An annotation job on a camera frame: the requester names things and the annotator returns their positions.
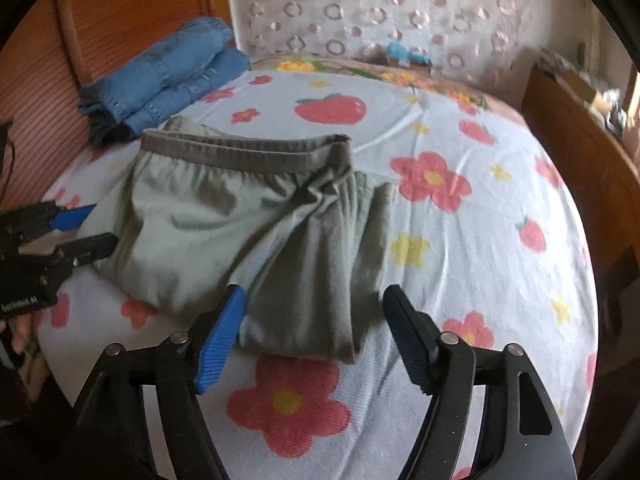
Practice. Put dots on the circle-patterned sheer curtain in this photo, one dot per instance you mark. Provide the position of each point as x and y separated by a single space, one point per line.
380 5

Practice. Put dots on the pile of patterned cloth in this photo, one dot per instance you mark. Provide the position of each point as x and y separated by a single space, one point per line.
552 60

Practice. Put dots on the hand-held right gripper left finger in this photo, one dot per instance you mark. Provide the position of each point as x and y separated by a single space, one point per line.
220 340

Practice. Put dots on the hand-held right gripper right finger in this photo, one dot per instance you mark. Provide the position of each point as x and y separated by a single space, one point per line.
407 337

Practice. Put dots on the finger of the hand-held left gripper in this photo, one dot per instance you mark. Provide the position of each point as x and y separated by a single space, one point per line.
75 217
92 249

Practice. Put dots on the brown wooden wardrobe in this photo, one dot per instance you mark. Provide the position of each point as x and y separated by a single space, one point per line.
115 20

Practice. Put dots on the folded blue jeans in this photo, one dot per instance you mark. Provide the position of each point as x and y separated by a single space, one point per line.
160 77

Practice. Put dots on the open cardboard box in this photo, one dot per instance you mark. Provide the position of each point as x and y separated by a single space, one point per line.
580 87

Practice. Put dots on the white floral strawberry blanket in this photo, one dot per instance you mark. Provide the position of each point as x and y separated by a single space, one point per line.
490 270

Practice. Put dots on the grey-green pants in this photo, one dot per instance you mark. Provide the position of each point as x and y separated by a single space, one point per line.
225 240

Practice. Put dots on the brown wooden cabinet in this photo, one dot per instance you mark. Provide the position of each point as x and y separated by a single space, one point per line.
580 170

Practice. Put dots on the person's left hand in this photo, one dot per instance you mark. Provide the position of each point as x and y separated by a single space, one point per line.
21 335

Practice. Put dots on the blue toy on box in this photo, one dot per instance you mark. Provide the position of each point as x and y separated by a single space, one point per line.
397 51

